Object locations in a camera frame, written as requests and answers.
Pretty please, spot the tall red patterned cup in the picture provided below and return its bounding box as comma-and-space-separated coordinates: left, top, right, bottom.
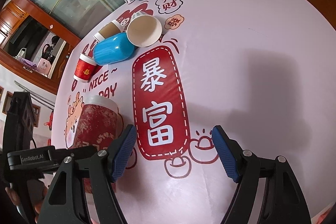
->
71, 94, 120, 196

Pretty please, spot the printed cartoon table cover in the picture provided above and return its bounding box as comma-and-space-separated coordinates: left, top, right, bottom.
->
51, 0, 335, 223

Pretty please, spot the brown kraft paper cup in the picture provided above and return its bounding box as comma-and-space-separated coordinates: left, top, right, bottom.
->
93, 20, 124, 42

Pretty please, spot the green plaid paper cup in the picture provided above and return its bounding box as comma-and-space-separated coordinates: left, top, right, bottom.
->
126, 11, 162, 47

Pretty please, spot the wooden kitchen cabinet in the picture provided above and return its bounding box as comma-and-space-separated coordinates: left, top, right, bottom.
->
1, 0, 80, 94

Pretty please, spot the blue plastic cup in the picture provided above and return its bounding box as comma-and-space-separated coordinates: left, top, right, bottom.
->
93, 32, 135, 66

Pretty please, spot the small red paper cup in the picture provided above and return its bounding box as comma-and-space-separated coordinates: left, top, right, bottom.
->
73, 53, 97, 83

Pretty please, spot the pink rice cooker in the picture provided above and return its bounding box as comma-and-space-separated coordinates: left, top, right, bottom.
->
37, 58, 51, 76

